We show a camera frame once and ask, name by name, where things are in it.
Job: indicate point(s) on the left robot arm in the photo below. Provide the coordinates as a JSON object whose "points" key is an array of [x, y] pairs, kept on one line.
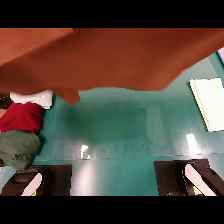
{"points": [[31, 181]]}

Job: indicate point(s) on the olive green garment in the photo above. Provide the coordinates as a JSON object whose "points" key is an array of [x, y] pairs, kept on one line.
{"points": [[16, 148]]}

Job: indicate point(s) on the orange garment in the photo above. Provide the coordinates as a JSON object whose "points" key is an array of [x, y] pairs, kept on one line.
{"points": [[110, 56]]}

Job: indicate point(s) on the white garment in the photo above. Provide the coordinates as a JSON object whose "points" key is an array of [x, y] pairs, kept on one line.
{"points": [[35, 97]]}

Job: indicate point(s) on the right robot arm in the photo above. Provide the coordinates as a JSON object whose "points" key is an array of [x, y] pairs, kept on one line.
{"points": [[193, 178]]}

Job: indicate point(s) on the red garment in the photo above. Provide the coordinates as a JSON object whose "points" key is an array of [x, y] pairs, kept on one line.
{"points": [[21, 116]]}

